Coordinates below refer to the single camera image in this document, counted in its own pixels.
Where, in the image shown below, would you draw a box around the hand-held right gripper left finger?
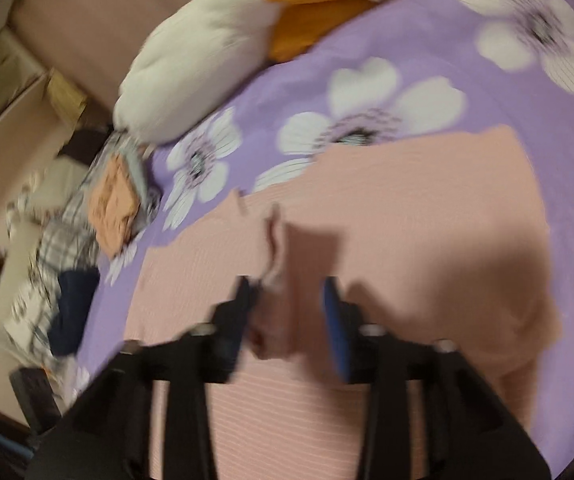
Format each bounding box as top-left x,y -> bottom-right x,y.
26,276 -> 264,480

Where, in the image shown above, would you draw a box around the pink curtain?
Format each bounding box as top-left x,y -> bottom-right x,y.
7,0 -> 248,117

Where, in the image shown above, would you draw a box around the pink striped garment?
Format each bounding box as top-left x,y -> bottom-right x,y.
124,125 -> 564,480

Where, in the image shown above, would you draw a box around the purple floral bedsheet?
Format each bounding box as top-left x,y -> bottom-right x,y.
62,0 -> 574,480

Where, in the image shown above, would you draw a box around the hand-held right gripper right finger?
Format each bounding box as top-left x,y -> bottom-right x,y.
319,276 -> 553,480

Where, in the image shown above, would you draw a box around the dark brown cloth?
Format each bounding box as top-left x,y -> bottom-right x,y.
61,127 -> 108,167

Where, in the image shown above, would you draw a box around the grey pillow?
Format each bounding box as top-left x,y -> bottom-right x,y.
9,157 -> 92,241

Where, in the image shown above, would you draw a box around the navy cloth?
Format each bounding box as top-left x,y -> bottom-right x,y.
48,267 -> 101,358

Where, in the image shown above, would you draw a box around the grey garment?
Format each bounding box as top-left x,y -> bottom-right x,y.
94,130 -> 164,241

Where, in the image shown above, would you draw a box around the yellow tassel bundle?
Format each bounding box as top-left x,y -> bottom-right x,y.
47,67 -> 91,122

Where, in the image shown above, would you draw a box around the orange printed garment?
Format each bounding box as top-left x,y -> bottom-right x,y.
89,155 -> 144,261

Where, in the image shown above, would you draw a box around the white plush goose toy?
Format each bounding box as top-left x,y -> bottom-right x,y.
112,0 -> 415,143

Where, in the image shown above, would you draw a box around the plaid cloth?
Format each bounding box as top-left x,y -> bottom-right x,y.
0,180 -> 102,367

